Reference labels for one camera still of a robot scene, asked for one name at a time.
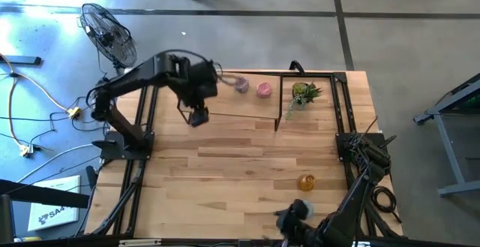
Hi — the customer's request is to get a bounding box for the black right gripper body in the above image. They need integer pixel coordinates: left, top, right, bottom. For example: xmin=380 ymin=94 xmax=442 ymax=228
xmin=275 ymin=199 xmax=320 ymax=246

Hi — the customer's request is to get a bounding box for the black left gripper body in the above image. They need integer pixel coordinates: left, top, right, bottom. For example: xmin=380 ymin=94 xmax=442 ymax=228
xmin=181 ymin=61 xmax=219 ymax=107

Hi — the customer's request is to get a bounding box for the dark floral candle holder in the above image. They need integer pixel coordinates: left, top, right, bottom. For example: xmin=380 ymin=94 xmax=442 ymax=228
xmin=233 ymin=76 xmax=251 ymax=94

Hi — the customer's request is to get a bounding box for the teal patterned candle holder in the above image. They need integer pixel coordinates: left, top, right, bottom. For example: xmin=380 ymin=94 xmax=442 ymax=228
xmin=301 ymin=200 xmax=315 ymax=219

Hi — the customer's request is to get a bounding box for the pink floral candle holder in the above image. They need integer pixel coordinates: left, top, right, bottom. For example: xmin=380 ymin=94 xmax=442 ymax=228
xmin=256 ymin=81 xmax=274 ymax=99

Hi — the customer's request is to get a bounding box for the amber glass candlestick holder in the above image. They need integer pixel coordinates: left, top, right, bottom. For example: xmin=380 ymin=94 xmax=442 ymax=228
xmin=296 ymin=173 xmax=317 ymax=193

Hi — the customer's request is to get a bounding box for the potted succulent plant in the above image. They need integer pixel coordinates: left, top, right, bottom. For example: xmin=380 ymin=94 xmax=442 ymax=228
xmin=283 ymin=81 xmax=323 ymax=122

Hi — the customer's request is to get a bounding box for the black floor fan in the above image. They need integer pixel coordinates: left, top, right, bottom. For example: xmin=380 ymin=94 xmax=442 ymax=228
xmin=77 ymin=2 xmax=138 ymax=71

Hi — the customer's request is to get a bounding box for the white printed cardboard box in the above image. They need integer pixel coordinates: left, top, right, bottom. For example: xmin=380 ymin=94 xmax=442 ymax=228
xmin=27 ymin=174 xmax=82 ymax=233

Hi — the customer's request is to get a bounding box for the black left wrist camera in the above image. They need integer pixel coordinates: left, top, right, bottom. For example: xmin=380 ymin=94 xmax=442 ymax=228
xmin=188 ymin=107 xmax=210 ymax=128

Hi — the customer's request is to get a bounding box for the black curved bracket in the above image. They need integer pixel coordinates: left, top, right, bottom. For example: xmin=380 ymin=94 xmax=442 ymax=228
xmin=288 ymin=59 xmax=307 ymax=72

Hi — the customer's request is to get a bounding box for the coiled black cable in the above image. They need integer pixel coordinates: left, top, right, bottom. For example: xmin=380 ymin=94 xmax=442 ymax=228
xmin=370 ymin=185 xmax=403 ymax=224

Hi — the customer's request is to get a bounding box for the black table frame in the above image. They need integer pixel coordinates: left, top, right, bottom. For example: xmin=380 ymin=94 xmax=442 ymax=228
xmin=89 ymin=70 xmax=404 ymax=240

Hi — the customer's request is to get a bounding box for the black floor cable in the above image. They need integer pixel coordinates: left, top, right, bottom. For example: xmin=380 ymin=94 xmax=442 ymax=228
xmin=0 ymin=95 xmax=110 ymax=154

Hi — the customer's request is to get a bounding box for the white cable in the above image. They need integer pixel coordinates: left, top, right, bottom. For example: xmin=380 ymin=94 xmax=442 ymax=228
xmin=16 ymin=143 xmax=99 ymax=184

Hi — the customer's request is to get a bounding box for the yellow extension cable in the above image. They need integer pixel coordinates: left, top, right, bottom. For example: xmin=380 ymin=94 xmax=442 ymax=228
xmin=0 ymin=53 xmax=82 ymax=157

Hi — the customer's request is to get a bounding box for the grey metal cart frame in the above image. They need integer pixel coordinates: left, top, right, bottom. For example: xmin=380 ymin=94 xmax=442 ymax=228
xmin=413 ymin=73 xmax=480 ymax=198

